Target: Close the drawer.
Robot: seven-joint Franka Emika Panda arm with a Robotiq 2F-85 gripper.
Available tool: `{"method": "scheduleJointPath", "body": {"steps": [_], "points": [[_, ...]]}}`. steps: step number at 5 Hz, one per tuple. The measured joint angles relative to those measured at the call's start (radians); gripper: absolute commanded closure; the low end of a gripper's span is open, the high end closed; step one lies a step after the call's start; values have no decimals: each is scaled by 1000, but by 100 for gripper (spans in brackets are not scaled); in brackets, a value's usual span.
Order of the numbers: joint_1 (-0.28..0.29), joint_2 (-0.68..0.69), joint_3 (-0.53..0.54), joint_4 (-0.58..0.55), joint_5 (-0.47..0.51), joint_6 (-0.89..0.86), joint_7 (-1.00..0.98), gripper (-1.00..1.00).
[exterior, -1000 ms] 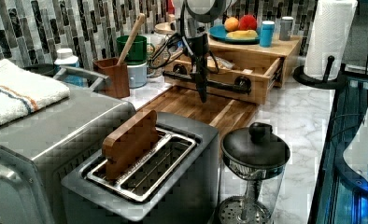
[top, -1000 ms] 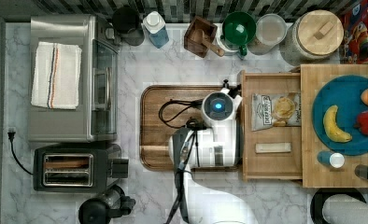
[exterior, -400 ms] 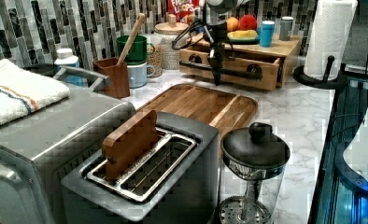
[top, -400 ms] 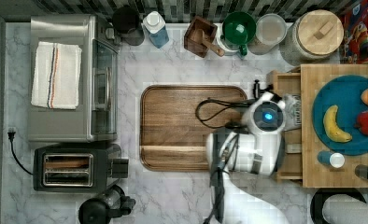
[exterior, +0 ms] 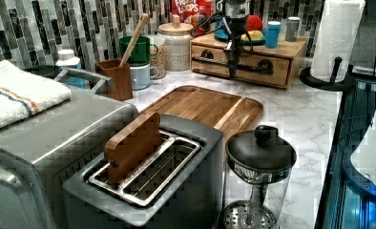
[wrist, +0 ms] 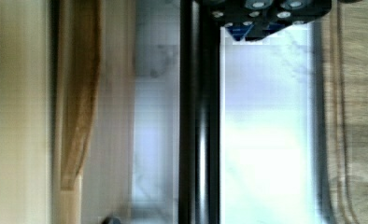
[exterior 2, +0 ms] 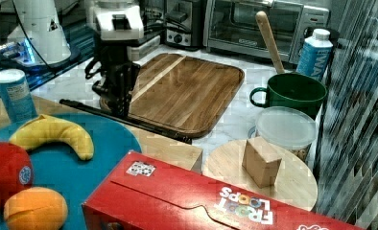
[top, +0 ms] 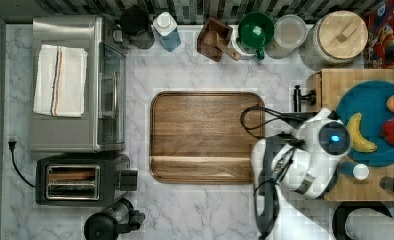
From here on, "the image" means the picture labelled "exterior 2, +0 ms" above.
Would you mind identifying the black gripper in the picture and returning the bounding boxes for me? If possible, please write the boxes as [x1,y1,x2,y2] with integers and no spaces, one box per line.
[84,34,140,118]

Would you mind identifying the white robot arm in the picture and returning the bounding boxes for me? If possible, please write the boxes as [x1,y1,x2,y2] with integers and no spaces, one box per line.
[84,0,144,118]

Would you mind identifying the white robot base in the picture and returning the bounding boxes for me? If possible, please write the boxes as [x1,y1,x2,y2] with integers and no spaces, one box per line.
[0,0,80,68]

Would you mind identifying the dark wooden cutting board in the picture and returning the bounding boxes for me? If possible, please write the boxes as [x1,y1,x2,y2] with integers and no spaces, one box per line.
[99,53,246,139]

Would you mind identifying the silver black toaster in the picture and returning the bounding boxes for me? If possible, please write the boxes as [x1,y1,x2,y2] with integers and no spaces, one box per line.
[164,0,206,51]

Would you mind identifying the yellow toy banana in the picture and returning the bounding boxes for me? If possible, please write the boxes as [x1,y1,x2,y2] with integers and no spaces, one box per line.
[9,114,94,161]

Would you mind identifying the blue cylindrical can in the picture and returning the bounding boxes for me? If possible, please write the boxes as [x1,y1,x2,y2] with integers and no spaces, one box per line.
[0,69,36,123]

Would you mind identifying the teal round plate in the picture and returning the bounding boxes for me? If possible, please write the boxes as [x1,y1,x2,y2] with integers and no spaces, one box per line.
[0,113,141,230]

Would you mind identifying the red Froot Loops box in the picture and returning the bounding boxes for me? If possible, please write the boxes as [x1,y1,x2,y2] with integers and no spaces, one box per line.
[83,151,364,230]

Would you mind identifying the silver toaster oven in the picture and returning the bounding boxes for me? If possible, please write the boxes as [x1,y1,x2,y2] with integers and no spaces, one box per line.
[203,0,330,64]

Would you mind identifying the red toy apple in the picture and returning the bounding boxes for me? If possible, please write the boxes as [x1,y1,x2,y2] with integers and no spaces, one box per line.
[0,142,34,209]

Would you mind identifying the orange toy fruit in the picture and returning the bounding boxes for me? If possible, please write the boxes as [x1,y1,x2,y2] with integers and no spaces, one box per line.
[3,187,68,230]

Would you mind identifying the small wooden cube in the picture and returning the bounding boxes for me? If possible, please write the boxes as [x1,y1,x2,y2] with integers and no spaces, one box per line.
[242,137,282,188]

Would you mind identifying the clear lidded plastic container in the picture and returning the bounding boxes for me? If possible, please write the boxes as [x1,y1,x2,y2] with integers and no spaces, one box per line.
[248,106,317,161]

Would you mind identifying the green mug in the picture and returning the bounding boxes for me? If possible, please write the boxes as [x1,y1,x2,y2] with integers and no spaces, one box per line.
[248,73,327,120]

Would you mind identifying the blue water carton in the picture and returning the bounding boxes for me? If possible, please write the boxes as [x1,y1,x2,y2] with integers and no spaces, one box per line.
[296,29,333,81]

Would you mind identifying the round wooden board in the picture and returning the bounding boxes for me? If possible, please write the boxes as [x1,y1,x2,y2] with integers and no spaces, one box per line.
[202,140,318,211]

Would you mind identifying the black drawer handle bar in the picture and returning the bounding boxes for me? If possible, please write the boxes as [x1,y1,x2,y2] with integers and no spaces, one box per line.
[59,99,192,145]

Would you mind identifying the wooden utensil handle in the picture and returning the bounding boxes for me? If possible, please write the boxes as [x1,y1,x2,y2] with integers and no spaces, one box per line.
[255,11,285,74]

